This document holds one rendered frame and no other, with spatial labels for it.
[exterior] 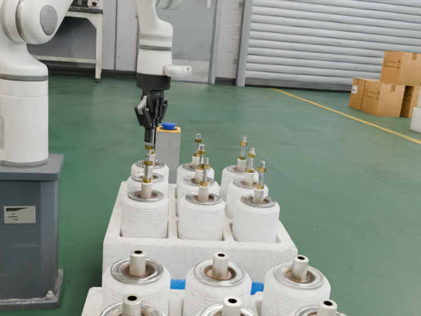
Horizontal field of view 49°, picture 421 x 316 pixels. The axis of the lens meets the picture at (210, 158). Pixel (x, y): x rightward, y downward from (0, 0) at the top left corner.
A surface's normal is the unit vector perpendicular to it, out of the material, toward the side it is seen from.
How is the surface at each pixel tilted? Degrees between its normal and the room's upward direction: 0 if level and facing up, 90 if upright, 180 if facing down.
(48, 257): 90
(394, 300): 0
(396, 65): 90
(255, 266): 90
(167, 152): 90
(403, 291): 0
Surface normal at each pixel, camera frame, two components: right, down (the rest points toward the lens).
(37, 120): 0.80, 0.22
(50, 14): 0.95, 0.05
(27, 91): 0.50, 0.26
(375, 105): -0.98, -0.04
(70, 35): 0.21, 0.26
